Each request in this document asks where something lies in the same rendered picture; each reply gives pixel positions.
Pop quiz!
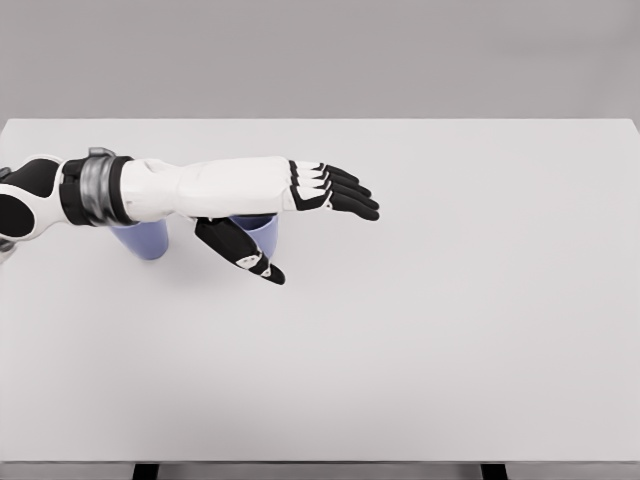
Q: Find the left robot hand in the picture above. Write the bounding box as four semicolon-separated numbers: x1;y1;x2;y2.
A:
175;156;381;287

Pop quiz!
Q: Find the lavender blue cup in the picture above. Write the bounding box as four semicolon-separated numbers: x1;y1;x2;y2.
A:
229;212;279;262
109;220;171;262

